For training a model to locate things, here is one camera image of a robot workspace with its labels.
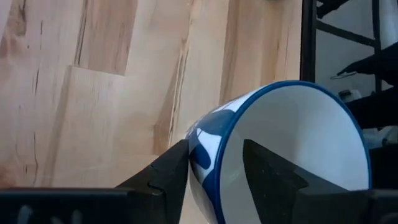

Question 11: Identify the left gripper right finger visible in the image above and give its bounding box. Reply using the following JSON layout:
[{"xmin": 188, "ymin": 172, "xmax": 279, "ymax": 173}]
[{"xmin": 242, "ymin": 139, "xmax": 371, "ymax": 224}]

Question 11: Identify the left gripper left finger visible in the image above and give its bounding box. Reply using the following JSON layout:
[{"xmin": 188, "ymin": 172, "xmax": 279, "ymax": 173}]
[{"xmin": 116, "ymin": 139, "xmax": 190, "ymax": 224}]

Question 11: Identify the blue white patterned mug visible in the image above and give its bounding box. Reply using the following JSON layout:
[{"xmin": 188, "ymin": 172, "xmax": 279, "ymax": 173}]
[{"xmin": 185, "ymin": 80, "xmax": 373, "ymax": 224}]

